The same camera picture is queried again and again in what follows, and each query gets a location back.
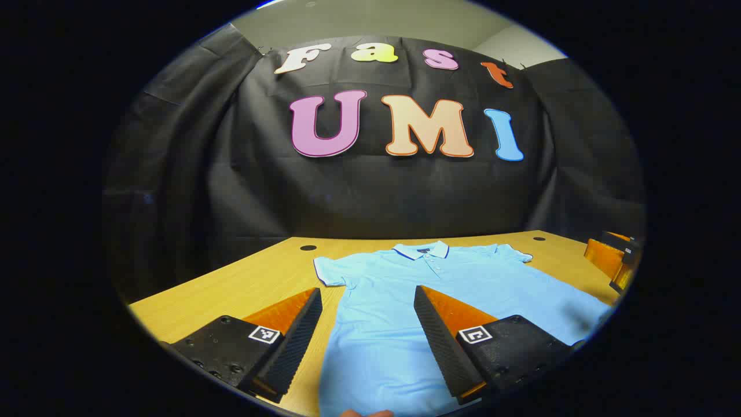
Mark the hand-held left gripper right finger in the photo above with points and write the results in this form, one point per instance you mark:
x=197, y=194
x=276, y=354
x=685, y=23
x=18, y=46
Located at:
x=443, y=347

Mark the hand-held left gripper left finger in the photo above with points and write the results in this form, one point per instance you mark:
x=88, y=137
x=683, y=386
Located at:
x=292, y=353

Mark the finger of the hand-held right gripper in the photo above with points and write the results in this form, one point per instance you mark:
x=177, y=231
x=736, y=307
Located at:
x=625, y=278
x=602, y=258

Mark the light blue T-shirt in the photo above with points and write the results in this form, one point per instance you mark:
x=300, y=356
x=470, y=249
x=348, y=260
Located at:
x=382, y=289

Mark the black backdrop cloth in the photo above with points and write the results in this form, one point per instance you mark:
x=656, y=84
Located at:
x=376, y=197

